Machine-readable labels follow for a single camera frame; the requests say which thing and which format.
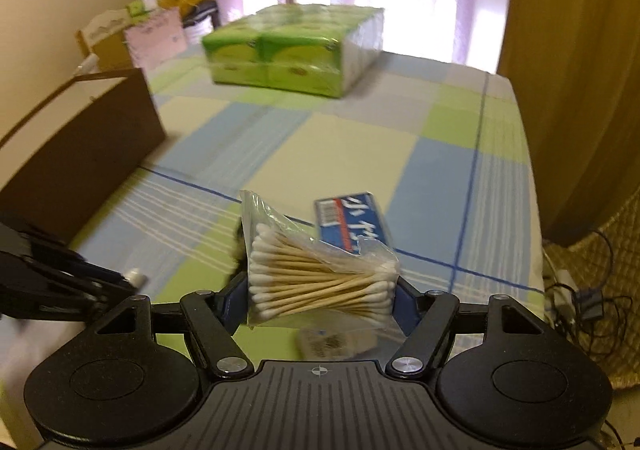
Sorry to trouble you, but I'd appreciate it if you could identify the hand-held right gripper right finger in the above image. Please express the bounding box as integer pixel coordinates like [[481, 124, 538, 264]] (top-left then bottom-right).
[[385, 277, 551, 377]]

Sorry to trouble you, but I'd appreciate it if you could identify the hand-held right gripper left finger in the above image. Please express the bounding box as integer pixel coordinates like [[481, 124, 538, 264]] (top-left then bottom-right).
[[95, 279, 253, 377]]

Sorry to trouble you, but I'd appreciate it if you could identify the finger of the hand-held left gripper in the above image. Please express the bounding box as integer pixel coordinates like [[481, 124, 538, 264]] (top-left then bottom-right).
[[30, 286, 113, 322], [30, 242, 135, 288]]

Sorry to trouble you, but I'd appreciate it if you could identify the cotton swab bag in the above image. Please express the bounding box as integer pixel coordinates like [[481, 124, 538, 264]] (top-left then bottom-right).
[[239, 190, 401, 331]]

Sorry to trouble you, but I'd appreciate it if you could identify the blue dental floss box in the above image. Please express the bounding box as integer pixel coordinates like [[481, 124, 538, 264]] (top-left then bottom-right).
[[313, 190, 396, 258]]

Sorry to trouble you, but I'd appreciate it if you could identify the brown cardboard box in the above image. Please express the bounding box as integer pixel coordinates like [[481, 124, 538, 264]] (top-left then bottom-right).
[[0, 68, 168, 243]]

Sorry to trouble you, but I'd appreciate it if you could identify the clear packet with white label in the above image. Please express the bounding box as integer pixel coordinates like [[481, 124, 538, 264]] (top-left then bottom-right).
[[295, 327, 378, 361]]

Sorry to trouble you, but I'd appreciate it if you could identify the checked tablecloth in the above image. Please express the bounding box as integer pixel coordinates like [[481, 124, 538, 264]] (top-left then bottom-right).
[[0, 47, 547, 366]]

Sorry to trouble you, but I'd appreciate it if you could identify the black power adapter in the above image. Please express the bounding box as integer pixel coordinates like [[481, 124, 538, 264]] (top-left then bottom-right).
[[574, 289, 607, 327]]

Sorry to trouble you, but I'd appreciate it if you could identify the cardboard box with clutter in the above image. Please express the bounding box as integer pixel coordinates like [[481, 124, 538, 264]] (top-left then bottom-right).
[[76, 10, 133, 73]]

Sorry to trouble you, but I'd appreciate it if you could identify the pink white carton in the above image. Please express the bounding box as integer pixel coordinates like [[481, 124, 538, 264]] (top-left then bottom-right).
[[124, 7, 188, 68]]

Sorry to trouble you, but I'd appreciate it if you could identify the green tissue multipack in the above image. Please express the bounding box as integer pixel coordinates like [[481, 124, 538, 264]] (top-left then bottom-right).
[[201, 4, 386, 98]]

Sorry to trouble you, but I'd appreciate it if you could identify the white bucket stack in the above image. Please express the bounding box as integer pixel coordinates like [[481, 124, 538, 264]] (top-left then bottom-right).
[[184, 22, 213, 47]]

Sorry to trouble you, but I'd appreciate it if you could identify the small green tissue pack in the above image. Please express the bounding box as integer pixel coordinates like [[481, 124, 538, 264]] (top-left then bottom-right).
[[125, 0, 163, 16]]

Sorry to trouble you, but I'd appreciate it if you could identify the wooden wardrobe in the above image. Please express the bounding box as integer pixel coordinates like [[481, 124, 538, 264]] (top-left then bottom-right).
[[497, 0, 640, 248]]

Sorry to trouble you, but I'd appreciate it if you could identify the black cable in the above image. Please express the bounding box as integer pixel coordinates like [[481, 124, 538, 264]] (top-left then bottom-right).
[[542, 230, 636, 356]]

